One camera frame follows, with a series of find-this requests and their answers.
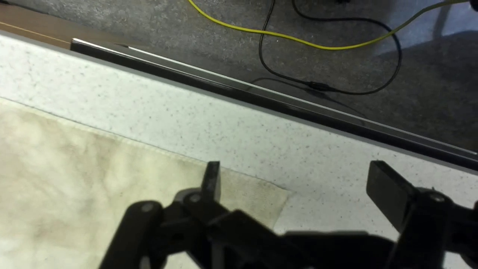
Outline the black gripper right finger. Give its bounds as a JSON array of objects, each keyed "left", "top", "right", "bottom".
[{"left": 366, "top": 158, "right": 478, "bottom": 269}]

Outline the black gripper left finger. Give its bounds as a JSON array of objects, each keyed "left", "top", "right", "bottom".
[{"left": 97, "top": 159, "right": 236, "bottom": 269}]

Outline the beige stained cloth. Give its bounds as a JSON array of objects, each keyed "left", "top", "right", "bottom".
[{"left": 0, "top": 95, "right": 291, "bottom": 269}]

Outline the black dishwasher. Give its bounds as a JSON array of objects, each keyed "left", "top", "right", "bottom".
[{"left": 70, "top": 37, "right": 478, "bottom": 173}]

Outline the wooden base cabinet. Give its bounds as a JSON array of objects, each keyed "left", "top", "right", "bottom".
[{"left": 0, "top": 2, "right": 73, "bottom": 50}]

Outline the thin black cable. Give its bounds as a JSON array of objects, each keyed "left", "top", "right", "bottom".
[{"left": 250, "top": 0, "right": 403, "bottom": 96}]

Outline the silver dishwasher handle bar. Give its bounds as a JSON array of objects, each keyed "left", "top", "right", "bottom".
[{"left": 124, "top": 43, "right": 478, "bottom": 159}]

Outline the yellow cable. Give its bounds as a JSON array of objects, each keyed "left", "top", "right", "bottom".
[{"left": 187, "top": 0, "right": 478, "bottom": 53}]

